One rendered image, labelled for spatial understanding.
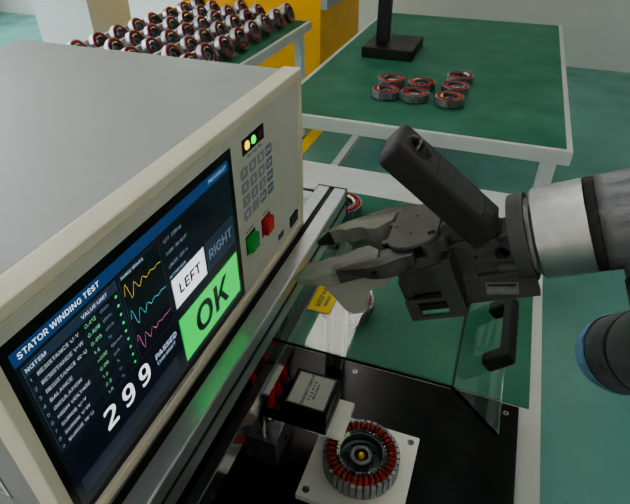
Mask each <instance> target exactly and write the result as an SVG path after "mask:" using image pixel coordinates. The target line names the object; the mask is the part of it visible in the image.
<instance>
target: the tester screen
mask: <svg viewBox="0 0 630 504"><path fill-rule="evenodd" d="M231 215H232V222H233V231H234V240H235V242H234V243H233V244H232V245H231V246H230V248H229V249H228V250H227V251H226V252H225V253H224V255H223V256H222V257H221V258H220V259H219V261H218V262H217V263H216V264H215V265H214V266H213V268H212V269H211V270H210V271H209V272H208V274H207V275H206V276H205V277H204V278H203V279H202V281H201V282H200V283H199V284H198V285H197V287H196V288H195V289H194V290H193V291H192V292H191V294H190V295H189V296H188V297H187V298H186V300H185V301H184V302H183V303H182V304H181V306H180V307H179V308H178V309H177V308H176V303H175V298H174V293H173V289H172V284H171V281H172V280H173V279H174V277H175V276H176V275H177V274H178V273H179V272H180V271H181V270H182V269H183V268H184V267H185V265H186V264H187V263H188V262H189V261H190V260H191V259H192V258H193V257H194V256H195V255H196V253H197V252H198V251H199V250H200V249H201V248H202V247H203V246H204V245H205V244H206V243H207V242H208V240H209V239H210V238H211V237H212V236H213V235H214V234H215V233H216V232H217V231H218V230H219V228H220V227H221V226H222V225H223V224H224V223H225V222H226V221H227V220H228V219H229V218H230V216H231ZM235 252H236V253H237V245H236V236H235V227H234V218H233V209H232V200H231V191H230V182H229V173H228V164H227V160H226V161H225V162H224V163H223V164H222V165H221V166H219V167H218V168H217V169H216V170H215V171H214V172H213V173H212V174H211V175H209V176H208V177H207V178H206V179H205V180H204V181H203V182H202V183H200V184H199V185H198V186H197V187H196V188H195V189H194V190H193V191H192V192H190V193H189V194H188V195H187V196H186V197H185V198H184V199H183V200H182V201H180V202H179V203H178V204H177V205H176V206H175V207H174V208H173V209H172V210H170V211H169V212H168V213H167V214H166V215H165V216H164V217H163V218H162V219H160V220H159V221H158V222H157V223H156V224H155V225H154V226H153V227H152V228H150V229H149V230H148V231H147V232H146V233H145V234H144V235H143V236H142V237H140V238H139V239H138V240H137V241H136V242H135V243H134V244H133V245H132V246H130V247H129V248H128V249H127V250H126V251H125V252H124V253H123V254H122V255H120V256H119V257H118V258H117V259H116V260H115V261H114V262H113V263H112V264H110V265H109V266H108V267H107V268H106V269H105V270H104V271H103V272H102V273H100V274H99V275H98V276H97V277H96V278H95V279H94V280H93V281H92V282H90V283H89V284H88V285H87V286H86V287H85V288H84V289H83V290H82V291H80V292H79V293H78V294H77V295H76V296H75V297H74V298H73V299H72V300H70V301H69V302H68V303H67V304H66V305H65V306H64V307H63V308H62V309H60V310H59V311H58V312H57V313H56V314H55V315H54V316H53V317H52V318H50V319H49V320H48V321H47V322H46V323H45V324H44V325H43V326H42V327H40V328H39V329H38V330H37V331H36V332H35V333H34V334H33V335H32V336H30V337H29V338H28V339H27V340H26V341H25V342H24V343H23V344H22V345H20V346H19V347H18V348H17V349H16V350H15V351H14V352H13V353H12V354H10V355H9V356H8V358H9V360H10V362H11V364H12V366H13V368H14V370H15V372H16V374H17V376H18V378H19V380H20V382H21V384H22V386H23V388H24V390H25V392H26V394H27V395H28V397H29V399H30V401H31V403H32V405H33V407H34V409H35V411H36V413H37V415H38V417H39V419H40V421H41V423H42V425H43V427H44V429H45V431H46V433H47V435H48V437H49V438H50V440H51V442H52V444H53V446H54V448H55V450H56V452H57V454H58V456H59V458H60V460H61V462H62V464H63V466H64V468H65V470H66V472H67V474H68V476H69V478H70V480H71V481H72V483H73V485H74V487H75V489H76V491H77V493H78V495H79V497H80V499H81V501H82V503H83V504H88V503H89V502H90V501H91V499H92V498H93V496H94V495H95V494H96V492H97V491H98V490H99V488H100V487H101V485H102V484H103V483H104V481H105V480H106V479H107V477H108V476H109V474H110V473H111V472H112V470H113V469H114V468H115V466H116V465H117V463H118V462H119V461H120V459H121V458H122V457H123V455H124V454H125V452H126V451H127V450H128V448H129V447H130V446H131V444H132V443H133V441H134V440H135V439H136V437H137V436H138V435H139V433H140V432H141V430H142V429H143V428H144V426H145V425H146V424H147V422H148V421H149V419H150V418H151V417H152V415H153V414H154V412H155V411H156V410H157V408H158V407H159V406H160V404H161V403H162V401H163V400H164V399H165V397H166V396H167V395H168V393H169V392H170V390H171V389H172V388H173V386H174V385H175V384H176V382H177V381H178V379H179V378H180V377H181V375H182V374H183V373H184V371H185V370H186V368H187V367H188V366H189V364H190V363H191V362H192V360H193V359H194V357H195V356H196V355H197V353H198V352H199V351H200V349H201V348H202V346H203V345H204V344H205V342H206V341H207V340H208V338H209V337H210V335H211V334H212V333H213V331H214V330H215V329H216V327H217V326H218V324H219V323H220V322H221V320H222V319H223V318H224V316H225V315H226V313H227V312H228V311H229V309H230V308H231V306H232V305H233V304H234V302H235V301H236V300H237V298H238V297H239V295H240V294H241V293H242V291H241V290H240V291H239V292H238V294H237V295H236V297H235V298H234V299H233V301H232V302H231V303H230V305H229V306H228V307H227V309H226V310H225V312H224V313H223V314H222V316H221V317H220V318H219V320H218V321H217V322H216V324H215V325H214V327H213V328H212V329H211V331H210V332H209V333H208V335H207V336H206V337H205V339H204V340H203V342H202V343H201V344H200V346H199V347H198V348H197V350H196V351H195V352H194V354H193V355H192V357H191V358H190V359H189V361H188V362H187V358H186V353H185V349H184V344H183V339H182V335H181V330H180V325H179V320H180V319H181V318H182V316H183V315H184V314H185V313H186V312H187V310H188V309H189V308H190V307H191V305H192V304H193V303H194V302H195V301H196V299H197V298H198V297H199V296H200V294H201V293H202V292H203V291H204V290H205V288H206V287H207V286H208V285H209V283H210V282H211V281H212V280H213V279H214V277H215V276H216V275H217V274H218V273H219V271H220V270H221V269H222V268H223V266H224V265H225V264H226V263H227V262H228V260H229V259H230V258H231V257H232V255H233V254H234V253H235ZM149 355H150V357H151V360H152V364H153V368H154V371H155V375H156V376H155V377H154V378H153V380H152V381H151V382H150V384H149V385H148V386H147V387H146V389H145V390H144V391H143V393H142V394H141V395H140V396H139V398H138V399H137V400H136V402H135V403H134V404H133V405H132V407H131V408H130V409H129V411H128V412H127V413H126V414H125V416H124V417H123V418H122V420H121V421H120V422H119V423H118V425H117V426H116V427H115V429H114V430H113V431H112V432H111V434H110V435H109V436H108V438H107V436H106V434H105V431H104V429H103V426H102V424H101V421H100V419H99V416H100V415H101V414H102V413H103V411H104V410H105V409H106V408H107V407H108V405H109V404H110V403H111V402H112V400H113V399H114V398H115V397H116V396H117V394H118V393H119V392H120V391H121V389H122V388H123V387H124V386H125V385H126V383H127V382H128V381H129V380H130V379H131V377H132V376H133V375H134V374H135V372H136V371H137V370H138V369H139V368H140V366H141V365H142V364H143V363H144V362H145V360H146V359H147V358H148V357H149ZM177 355H178V360H179V364H180V369H179V370H178V372H177V373H176V374H175V376H174V377H173V378H172V380H171V381H170V382H169V384H168V385H167V386H166V388H165V389H164V390H163V392H162V393H161V394H160V396H159V397H158V399H157V400H156V401H155V403H154V404H153V405H152V407H151V408H150V409H149V411H148V412H147V413H146V415H145V416H144V417H143V419H142V420H141V422H140V423H139V424H138V426H137V427H136V428H135V430H134V431H133V432H132V434H131V435H130V436H129V438H128V439H127V440H126V442H125V443H124V444H123V446H122V447H121V449H120V450H119V451H118V453H117V454H116V455H115V457H114V458H113V459H112V461H111V462H110V463H109V465H108V466H107V467H106V469H105V470H104V472H103V473H102V474H101V476H100V477H99V478H98V480H97V481H96V482H95V484H94V485H93V486H92V488H91V489H90V490H89V492H88V493H87V492H86V490H85V488H84V486H83V484H82V482H81V480H82V479H83V478H84V476H85V475H86V474H87V472H88V471H89V470H90V469H91V467H92V466H93V465H94V463H95V462H96V461H97V459H98V458H99V457H100V455H101V454H102V453H103V452H104V450H105V449H106V448H107V446H108V445H109V444H110V442H111V441H112V440H113V439H114V437H115V436H116V435H117V433H118V432H119V431H120V429H121V428H122V427H123V425H124V424H125V423H126V422H127V420H128V419H129V418H130V416H131V415H132V414H133V412H134V411H135V410H136V408H137V407H138V406H139V405H140V403H141V402H142V401H143V399H144V398H145V397H146V395H147V394H148V393H149V391H150V390H151V389H152V388H153V386H154V385H155V384H156V382H157V381H158V380H159V378H160V377H161V376H162V374H163V373H164V372H165V371H166V369H167V368H168V367H169V365H170V364H171V363H172V361H173V360H174V359H175V358H176V356H177Z"/></svg>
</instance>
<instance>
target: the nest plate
mask: <svg viewBox="0 0 630 504"><path fill-rule="evenodd" d="M386 429H387V428H386ZM387 430H388V433H389V432H390V433H391V434H392V437H394V438H395V440H396V442H397V443H398V446H399V447H398V448H399V449H400V465H399V471H398V475H397V479H396V481H395V483H394V484H393V486H391V488H390V489H389V490H387V492H386V493H385V494H382V493H381V496H379V497H376V495H375V498H373V499H370V497H369V498H368V500H363V496H362V499H361V500H358V499H356V495H355V498H354V499H353V498H350V497H349V496H350V493H349V495H348V497H347V496H345V495H343V492H342V493H340V492H338V491H337V489H335V488H334V487H333V486H332V484H330V483H329V481H328V479H327V478H326V476H325V473H324V470H323V446H324V442H325V441H326V437H325V436H322V435H319V436H318V439H317V441H316V444H315V446H314V449H313V451H312V454H311V456H310V458H309V461H308V463H307V466H306V468H305V471H304V473H303V476H302V478H301V481H300V483H299V486H298V488H297V490H296V493H295V498H296V499H299V500H301V501H304V502H307V503H310V504H405V503H406V498H407V494H408V489H409V485H410V481H411V476H412V472H413V467H414V463H415V458H416V454H417V450H418V445H419V440H420V439H419V438H416V437H413V436H410V435H406V434H403V433H400V432H397V431H393V430H390V429H387ZM348 455H349V454H348V453H343V456H342V461H343V462H344V464H345V465H346V466H347V467H349V462H348ZM373 458H374V463H373V467H374V468H377V467H378V466H379V465H380V461H379V457H378V455H377V454H376V453H374V454H373Z"/></svg>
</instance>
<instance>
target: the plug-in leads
mask: <svg viewBox="0 0 630 504"><path fill-rule="evenodd" d="M263 355H264V362H263V366H264V364H265V362H266V361H267V359H268V357H269V353H268V351H267V350H266V351H265V353H264V354H263ZM258 370H259V363H258V365H257V366H256V368H255V370H254V371H253V373H252V375H251V377H250V379H251V383H252V385H253V383H254V382H255V380H256V378H257V372H258ZM288 382H289V377H288V374H287V368H286V364H285V366H284V368H283V370H282V372H281V374H280V380H279V377H278V379H277V381H276V383H275V385H274V387H273V389H272V391H271V392H270V394H269V396H268V398H267V401H266V406H267V407H268V408H274V407H275V405H276V401H275V396H276V397H277V398H280V397H283V395H284V391H283V389H282V387H281V384H282V385H284V384H288Z"/></svg>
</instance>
